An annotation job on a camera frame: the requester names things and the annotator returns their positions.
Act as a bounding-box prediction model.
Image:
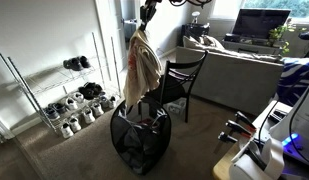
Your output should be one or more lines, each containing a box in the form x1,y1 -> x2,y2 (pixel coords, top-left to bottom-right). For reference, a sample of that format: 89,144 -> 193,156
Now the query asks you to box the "black flat television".
232,9 -> 290,39

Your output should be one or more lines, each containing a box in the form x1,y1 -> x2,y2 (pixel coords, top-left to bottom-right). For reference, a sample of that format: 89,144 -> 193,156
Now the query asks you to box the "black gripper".
140,0 -> 162,23

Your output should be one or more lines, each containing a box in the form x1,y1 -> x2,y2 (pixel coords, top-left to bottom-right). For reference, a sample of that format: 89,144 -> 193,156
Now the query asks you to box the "black orange clamp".
218,111 -> 257,143

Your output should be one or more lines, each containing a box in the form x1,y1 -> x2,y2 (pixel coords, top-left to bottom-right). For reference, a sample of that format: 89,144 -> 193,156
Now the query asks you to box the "cream white shirt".
123,29 -> 162,106

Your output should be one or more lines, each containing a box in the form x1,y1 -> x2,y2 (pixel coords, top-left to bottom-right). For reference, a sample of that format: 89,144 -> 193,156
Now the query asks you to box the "clear plastic storage bin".
167,98 -> 186,115

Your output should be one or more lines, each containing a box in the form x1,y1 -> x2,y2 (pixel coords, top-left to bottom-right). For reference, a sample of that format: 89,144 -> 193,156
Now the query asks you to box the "white sneaker on floor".
60,123 -> 74,139

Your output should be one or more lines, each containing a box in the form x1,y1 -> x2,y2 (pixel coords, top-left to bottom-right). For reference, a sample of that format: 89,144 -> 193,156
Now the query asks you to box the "black mesh laundry basket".
110,97 -> 172,175

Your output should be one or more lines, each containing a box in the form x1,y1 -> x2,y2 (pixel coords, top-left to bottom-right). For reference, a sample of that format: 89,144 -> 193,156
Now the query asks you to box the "grey sofa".
176,37 -> 283,115

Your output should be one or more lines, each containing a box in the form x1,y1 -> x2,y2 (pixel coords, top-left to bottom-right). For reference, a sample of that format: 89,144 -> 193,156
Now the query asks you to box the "blue white striped blanket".
275,57 -> 309,106

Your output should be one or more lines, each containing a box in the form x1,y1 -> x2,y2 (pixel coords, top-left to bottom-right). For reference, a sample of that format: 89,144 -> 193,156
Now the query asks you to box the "wire shoe rack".
0,35 -> 121,133

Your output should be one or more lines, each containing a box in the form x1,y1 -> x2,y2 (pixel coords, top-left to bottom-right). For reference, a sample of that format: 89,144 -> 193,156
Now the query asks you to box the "black wooden chair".
145,51 -> 208,122

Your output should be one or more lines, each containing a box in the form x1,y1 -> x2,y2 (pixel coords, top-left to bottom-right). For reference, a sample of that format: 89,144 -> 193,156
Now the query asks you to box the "black shoes top shelf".
63,56 -> 91,71

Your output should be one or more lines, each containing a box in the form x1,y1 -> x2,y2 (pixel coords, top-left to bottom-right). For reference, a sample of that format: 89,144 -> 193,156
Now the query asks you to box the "white panel door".
95,0 -> 127,95

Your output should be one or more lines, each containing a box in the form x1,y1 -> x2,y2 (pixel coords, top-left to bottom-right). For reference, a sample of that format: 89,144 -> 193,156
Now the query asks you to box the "green potted plant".
268,18 -> 306,55

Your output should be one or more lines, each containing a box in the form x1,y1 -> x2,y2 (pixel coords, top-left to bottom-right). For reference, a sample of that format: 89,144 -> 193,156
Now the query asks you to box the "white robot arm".
228,85 -> 309,180

